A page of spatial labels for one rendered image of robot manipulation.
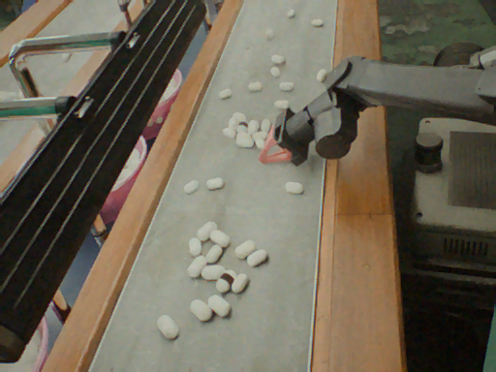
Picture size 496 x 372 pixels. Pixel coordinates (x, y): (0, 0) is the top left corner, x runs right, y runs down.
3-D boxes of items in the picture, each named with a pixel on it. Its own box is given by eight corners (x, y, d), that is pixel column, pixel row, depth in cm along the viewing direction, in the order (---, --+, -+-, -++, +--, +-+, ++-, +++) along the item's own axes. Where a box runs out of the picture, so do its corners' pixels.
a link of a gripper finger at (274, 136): (245, 158, 97) (279, 131, 92) (251, 135, 103) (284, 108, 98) (271, 179, 99) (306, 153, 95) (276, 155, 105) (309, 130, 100)
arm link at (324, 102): (353, 95, 92) (330, 77, 90) (356, 121, 87) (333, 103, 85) (325, 117, 96) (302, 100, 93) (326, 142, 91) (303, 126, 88)
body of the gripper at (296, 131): (273, 144, 91) (303, 121, 87) (280, 111, 99) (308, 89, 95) (299, 166, 93) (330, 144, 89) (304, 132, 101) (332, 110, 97)
